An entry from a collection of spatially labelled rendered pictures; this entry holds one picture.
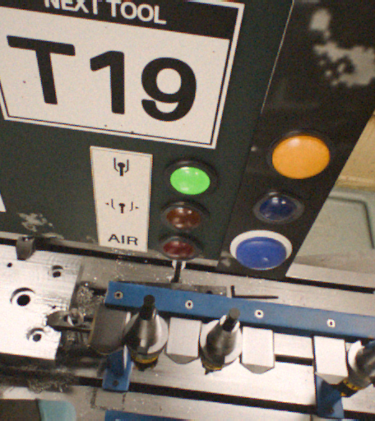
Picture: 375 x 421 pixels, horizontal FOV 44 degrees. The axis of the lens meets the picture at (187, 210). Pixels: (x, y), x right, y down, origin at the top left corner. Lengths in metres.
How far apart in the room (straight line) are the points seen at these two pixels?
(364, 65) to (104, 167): 0.13
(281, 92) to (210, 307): 0.55
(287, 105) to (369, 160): 1.55
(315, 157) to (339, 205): 1.59
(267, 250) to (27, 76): 0.15
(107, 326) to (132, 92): 0.54
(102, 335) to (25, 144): 0.49
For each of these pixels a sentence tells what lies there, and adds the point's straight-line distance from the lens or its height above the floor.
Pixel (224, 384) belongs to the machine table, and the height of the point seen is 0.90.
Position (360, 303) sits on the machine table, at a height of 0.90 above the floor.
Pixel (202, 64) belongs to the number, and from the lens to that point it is 0.19.
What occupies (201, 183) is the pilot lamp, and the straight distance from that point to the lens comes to 0.23.
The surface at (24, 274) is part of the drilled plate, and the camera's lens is 1.03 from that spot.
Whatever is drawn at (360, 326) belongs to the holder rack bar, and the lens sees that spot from 0.77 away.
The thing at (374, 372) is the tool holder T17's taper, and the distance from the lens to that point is 0.74.
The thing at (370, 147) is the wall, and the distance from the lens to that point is 1.70.
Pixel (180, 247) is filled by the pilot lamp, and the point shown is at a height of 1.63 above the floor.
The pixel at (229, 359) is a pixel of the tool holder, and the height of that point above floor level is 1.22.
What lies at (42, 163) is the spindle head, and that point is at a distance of 0.25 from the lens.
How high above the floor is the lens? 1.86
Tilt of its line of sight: 52 degrees down
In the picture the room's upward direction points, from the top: 9 degrees clockwise
